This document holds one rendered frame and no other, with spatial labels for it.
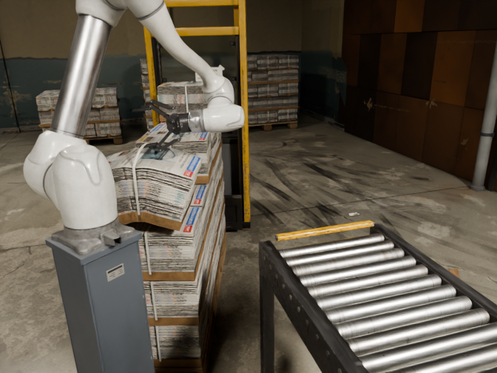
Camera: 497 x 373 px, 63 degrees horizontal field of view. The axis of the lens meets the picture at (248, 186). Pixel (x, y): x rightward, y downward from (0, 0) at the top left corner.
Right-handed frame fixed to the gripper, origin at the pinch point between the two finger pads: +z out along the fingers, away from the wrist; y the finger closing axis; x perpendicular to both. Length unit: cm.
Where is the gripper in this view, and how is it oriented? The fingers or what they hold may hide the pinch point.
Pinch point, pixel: (139, 127)
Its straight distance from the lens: 167.0
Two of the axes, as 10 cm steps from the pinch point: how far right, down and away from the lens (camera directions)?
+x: 0.3, -3.2, 9.5
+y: 1.1, 9.4, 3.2
